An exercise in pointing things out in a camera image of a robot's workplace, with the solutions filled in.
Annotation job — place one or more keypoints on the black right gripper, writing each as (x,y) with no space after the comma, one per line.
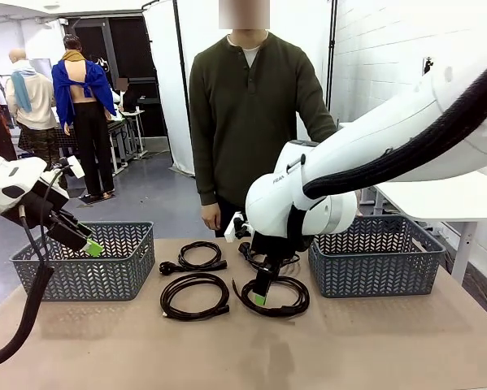
(273,250)

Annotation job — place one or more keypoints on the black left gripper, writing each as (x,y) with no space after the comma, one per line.
(40,211)

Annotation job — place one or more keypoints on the person's left forearm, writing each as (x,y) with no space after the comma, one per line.
(322,118)

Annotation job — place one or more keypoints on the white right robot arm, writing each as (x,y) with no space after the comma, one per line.
(389,118)

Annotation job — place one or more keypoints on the person's right hand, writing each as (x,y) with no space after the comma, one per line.
(211,215)

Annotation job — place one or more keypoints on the person's left hand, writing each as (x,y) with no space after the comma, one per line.
(359,207)

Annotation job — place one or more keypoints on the gray plastic lattice basket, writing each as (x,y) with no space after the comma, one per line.
(105,276)
(373,276)

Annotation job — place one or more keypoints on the background work table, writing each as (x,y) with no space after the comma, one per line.
(117,126)

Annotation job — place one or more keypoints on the mannequin with beige sweater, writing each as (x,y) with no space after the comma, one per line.
(31,105)

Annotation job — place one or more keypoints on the seated person in background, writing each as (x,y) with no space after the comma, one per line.
(125,97)

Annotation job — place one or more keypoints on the mannequin with blue shirt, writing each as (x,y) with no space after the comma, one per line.
(82,89)

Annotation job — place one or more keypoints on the person in green henley sweater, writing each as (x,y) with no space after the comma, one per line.
(247,122)

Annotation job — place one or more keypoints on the white backdrop screen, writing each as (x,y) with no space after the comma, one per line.
(166,81)

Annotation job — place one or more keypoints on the white desk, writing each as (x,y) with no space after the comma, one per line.
(450,195)

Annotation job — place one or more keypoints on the black light stand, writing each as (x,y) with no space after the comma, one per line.
(331,40)

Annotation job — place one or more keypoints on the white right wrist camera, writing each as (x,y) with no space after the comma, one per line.
(231,231)

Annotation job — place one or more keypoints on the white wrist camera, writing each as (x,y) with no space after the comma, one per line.
(77,167)
(231,231)

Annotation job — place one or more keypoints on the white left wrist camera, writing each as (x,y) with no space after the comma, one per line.
(77,167)

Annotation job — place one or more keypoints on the wall mounted camera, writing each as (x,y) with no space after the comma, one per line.
(428,65)

